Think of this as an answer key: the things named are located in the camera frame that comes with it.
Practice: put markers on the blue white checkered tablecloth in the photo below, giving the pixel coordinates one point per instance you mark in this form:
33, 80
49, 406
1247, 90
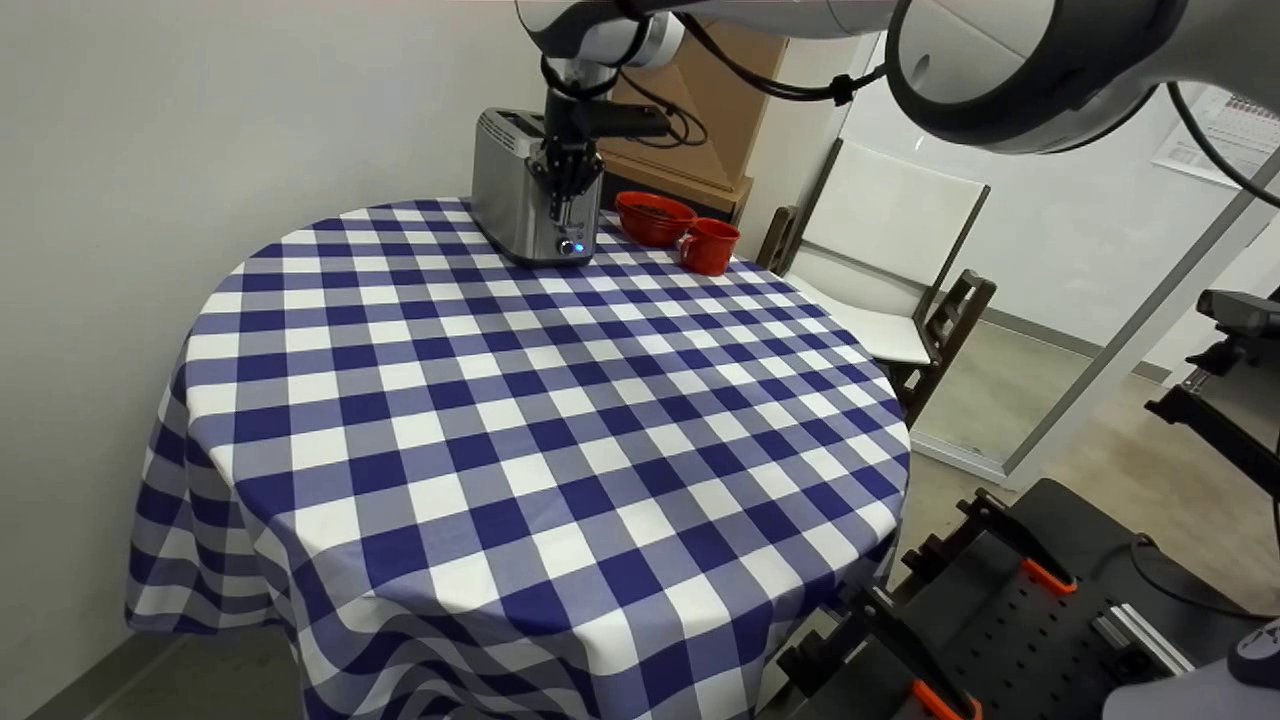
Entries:
480, 488

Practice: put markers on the red mug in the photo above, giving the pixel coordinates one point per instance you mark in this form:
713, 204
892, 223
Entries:
708, 246

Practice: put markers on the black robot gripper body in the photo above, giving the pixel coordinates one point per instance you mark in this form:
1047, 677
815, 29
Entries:
570, 145

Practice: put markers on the large cardboard box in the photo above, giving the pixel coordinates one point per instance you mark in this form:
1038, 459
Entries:
713, 121

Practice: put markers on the red bowl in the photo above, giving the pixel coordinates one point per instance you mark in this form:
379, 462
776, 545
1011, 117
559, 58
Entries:
648, 219

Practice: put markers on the black equipment stand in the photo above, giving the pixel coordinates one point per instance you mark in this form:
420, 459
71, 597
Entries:
1228, 390

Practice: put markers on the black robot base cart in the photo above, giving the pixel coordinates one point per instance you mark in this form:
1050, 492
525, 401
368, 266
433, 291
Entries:
1038, 610

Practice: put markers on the silver two-slot toaster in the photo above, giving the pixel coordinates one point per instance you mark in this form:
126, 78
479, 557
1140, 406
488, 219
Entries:
530, 215

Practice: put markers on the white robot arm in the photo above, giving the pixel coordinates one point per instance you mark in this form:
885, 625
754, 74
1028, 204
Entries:
1021, 78

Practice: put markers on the dark wooden chair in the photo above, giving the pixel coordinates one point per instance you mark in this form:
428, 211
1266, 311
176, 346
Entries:
879, 246

